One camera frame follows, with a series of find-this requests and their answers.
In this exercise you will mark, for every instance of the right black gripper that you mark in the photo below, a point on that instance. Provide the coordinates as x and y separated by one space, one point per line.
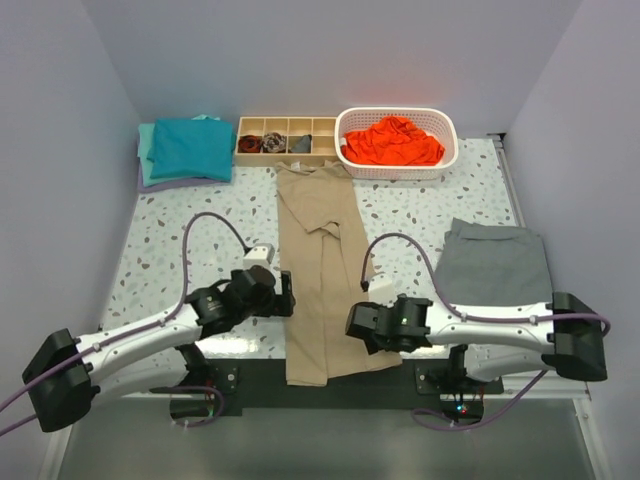
373 347

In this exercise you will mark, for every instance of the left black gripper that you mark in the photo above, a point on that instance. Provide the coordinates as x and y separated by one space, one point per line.
278 305

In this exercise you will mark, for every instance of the beige t shirt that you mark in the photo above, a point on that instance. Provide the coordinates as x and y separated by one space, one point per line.
322 242

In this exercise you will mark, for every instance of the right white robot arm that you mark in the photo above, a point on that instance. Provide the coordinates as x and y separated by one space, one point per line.
487 343

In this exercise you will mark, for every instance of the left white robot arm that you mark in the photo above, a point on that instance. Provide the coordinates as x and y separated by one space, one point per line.
69 375

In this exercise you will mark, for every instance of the folded grey t shirt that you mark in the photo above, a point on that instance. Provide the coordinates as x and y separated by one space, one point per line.
493 266

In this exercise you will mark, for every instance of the grey folded cloth piece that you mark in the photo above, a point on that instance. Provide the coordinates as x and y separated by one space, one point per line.
302 145

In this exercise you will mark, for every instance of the patterned rolled socks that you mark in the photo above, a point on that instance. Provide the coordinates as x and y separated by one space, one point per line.
274 143

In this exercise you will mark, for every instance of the red black rolled socks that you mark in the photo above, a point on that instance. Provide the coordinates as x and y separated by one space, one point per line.
250 144

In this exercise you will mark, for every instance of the wooden compartment organizer tray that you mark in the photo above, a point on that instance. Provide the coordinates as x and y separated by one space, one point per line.
320 128

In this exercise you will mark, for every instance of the folded teal t shirt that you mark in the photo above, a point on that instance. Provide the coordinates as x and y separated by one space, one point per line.
192 150

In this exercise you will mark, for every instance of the white plastic laundry basket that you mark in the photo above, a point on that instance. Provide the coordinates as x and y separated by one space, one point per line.
433 122

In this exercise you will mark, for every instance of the orange t shirt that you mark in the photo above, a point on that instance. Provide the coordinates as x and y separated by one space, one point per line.
393 141

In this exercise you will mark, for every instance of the folded light turquoise shirt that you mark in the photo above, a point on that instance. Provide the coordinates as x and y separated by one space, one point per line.
145 145

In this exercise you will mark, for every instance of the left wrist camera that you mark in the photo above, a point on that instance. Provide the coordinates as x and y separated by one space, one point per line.
260 255

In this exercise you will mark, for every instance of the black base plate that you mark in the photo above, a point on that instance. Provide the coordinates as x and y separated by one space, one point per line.
230 386

